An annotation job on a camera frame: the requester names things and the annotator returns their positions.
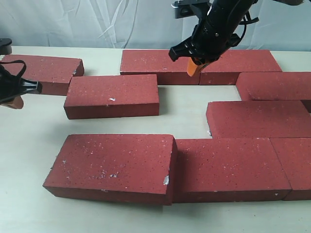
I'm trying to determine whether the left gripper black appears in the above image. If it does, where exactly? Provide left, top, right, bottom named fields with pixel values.
left=0, top=63, right=42, bottom=110

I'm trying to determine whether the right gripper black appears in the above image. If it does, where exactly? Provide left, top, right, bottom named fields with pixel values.
left=169, top=0, right=258, bottom=76

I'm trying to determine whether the back row right brick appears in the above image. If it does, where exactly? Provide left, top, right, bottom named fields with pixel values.
left=199, top=50, right=282, bottom=85

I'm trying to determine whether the back row left brick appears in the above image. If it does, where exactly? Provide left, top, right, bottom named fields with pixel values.
left=120, top=50, right=200, bottom=85

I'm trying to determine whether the third row red brick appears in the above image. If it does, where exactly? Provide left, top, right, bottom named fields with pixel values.
left=206, top=100, right=311, bottom=138

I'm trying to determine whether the second row right brick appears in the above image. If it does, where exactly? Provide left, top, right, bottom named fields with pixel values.
left=236, top=72, right=311, bottom=112

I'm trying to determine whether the white fabric backdrop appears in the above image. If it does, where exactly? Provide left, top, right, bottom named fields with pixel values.
left=0, top=0, right=311, bottom=51

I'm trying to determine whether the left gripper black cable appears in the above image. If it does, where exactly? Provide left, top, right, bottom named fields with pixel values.
left=0, top=59, right=27, bottom=83

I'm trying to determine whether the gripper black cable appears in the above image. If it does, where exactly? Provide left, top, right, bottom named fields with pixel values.
left=233, top=0, right=259, bottom=47
left=0, top=59, right=27, bottom=83

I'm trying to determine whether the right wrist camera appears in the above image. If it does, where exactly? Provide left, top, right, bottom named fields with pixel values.
left=171, top=0, right=211, bottom=19

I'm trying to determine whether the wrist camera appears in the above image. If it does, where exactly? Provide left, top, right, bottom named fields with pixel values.
left=0, top=38, right=12, bottom=55
left=171, top=0, right=211, bottom=19

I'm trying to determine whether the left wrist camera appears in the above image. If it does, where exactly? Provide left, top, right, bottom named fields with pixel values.
left=0, top=38, right=12, bottom=55

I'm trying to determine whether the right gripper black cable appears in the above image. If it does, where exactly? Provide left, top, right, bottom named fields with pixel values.
left=233, top=0, right=259, bottom=47

